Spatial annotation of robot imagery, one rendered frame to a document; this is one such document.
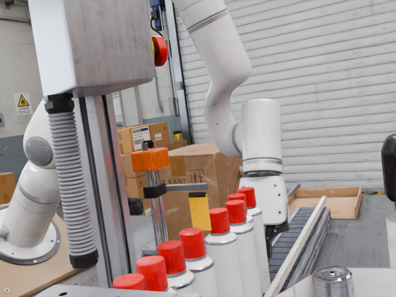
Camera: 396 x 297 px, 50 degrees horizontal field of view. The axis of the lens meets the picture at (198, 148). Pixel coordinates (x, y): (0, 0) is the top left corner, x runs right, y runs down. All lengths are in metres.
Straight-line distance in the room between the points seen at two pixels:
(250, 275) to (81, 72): 0.43
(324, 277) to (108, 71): 0.31
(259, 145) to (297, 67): 4.14
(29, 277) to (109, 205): 0.64
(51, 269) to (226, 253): 0.71
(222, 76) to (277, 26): 4.26
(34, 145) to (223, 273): 0.54
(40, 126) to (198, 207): 0.49
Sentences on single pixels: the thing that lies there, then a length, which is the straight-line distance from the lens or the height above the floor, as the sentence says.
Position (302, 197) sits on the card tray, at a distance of 1.79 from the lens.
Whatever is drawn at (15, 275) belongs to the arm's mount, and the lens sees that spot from 1.25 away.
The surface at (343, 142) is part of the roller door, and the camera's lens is 4.91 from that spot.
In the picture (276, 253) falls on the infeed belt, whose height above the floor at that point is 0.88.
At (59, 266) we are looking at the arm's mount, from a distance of 1.30.
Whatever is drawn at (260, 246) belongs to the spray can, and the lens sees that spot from 0.83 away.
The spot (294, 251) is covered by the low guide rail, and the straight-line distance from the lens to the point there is 0.97.
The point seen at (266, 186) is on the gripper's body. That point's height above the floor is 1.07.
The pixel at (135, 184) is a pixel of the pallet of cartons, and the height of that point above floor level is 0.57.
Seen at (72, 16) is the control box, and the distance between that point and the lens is 0.49.
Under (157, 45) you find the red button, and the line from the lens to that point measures 0.54.
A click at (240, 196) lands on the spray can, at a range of 0.76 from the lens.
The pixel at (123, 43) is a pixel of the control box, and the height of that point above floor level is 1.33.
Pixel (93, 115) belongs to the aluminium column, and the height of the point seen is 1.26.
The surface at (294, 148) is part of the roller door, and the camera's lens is 5.06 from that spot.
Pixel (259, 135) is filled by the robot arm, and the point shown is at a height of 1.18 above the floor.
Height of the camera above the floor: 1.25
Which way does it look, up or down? 5 degrees down
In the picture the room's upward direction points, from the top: 8 degrees counter-clockwise
